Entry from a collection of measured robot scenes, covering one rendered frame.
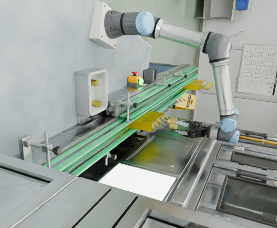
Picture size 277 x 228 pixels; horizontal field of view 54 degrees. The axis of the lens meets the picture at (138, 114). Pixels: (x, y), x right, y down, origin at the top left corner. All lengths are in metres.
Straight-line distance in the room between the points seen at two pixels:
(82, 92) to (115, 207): 0.91
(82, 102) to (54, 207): 0.90
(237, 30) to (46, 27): 6.35
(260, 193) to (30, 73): 1.16
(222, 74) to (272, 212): 0.64
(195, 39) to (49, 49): 0.74
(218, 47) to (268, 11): 5.94
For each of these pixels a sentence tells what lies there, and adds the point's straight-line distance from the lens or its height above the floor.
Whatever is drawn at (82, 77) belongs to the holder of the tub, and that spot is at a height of 0.80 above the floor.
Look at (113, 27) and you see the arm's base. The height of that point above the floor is 0.86.
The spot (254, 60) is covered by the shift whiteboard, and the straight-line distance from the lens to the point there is 7.31.
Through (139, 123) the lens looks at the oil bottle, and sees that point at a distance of 1.62.
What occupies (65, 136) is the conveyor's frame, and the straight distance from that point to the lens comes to 1.33.
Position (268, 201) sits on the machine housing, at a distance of 1.43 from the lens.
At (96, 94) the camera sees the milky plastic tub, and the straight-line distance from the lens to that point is 1.55.
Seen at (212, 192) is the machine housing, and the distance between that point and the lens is 1.38.
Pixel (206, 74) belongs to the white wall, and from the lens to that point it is 7.50.
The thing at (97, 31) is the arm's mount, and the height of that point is 0.80.
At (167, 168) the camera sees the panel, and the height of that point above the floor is 1.24.
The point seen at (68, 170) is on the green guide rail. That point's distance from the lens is 1.23.
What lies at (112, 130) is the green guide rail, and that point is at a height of 0.94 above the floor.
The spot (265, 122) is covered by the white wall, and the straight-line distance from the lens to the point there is 7.63.
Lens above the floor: 1.60
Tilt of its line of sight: 23 degrees down
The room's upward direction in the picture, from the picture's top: 100 degrees clockwise
